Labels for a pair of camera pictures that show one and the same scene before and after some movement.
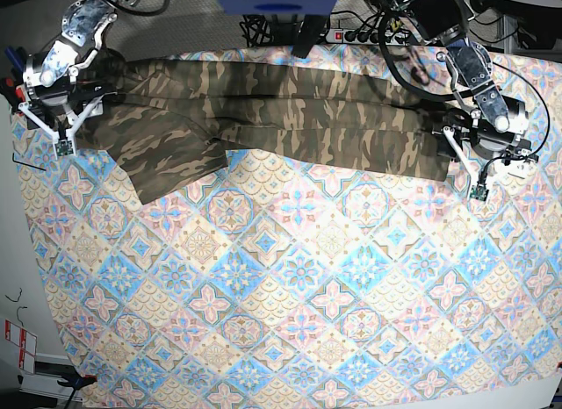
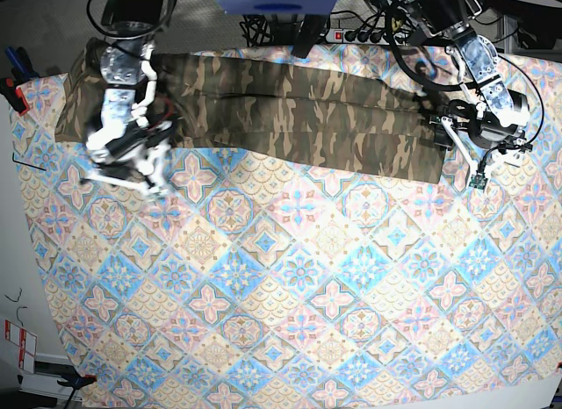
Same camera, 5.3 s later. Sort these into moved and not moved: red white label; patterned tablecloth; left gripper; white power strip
Moved: left gripper
Not moved: white power strip; red white label; patterned tablecloth
